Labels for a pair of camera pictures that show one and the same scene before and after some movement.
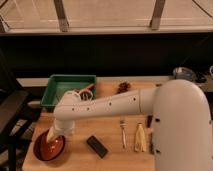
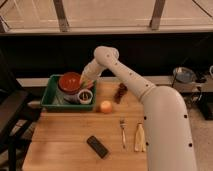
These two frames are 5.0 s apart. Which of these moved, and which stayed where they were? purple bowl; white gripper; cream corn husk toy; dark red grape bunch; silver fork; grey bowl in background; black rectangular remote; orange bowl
Moved: purple bowl; white gripper; orange bowl
Stayed: grey bowl in background; dark red grape bunch; cream corn husk toy; silver fork; black rectangular remote
